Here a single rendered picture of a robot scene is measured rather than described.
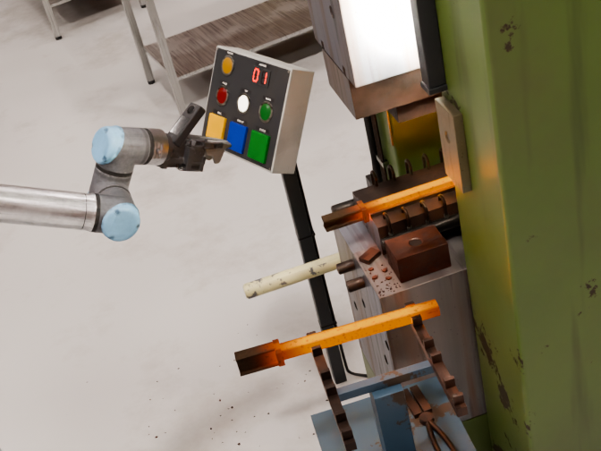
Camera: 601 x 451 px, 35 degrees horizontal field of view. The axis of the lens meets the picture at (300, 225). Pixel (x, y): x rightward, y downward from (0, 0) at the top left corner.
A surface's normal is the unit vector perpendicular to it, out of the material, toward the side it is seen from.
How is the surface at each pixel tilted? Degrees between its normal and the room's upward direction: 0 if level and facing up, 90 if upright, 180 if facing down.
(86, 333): 0
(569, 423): 90
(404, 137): 90
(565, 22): 90
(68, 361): 0
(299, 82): 90
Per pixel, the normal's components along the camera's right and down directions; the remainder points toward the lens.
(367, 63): 0.25, 0.49
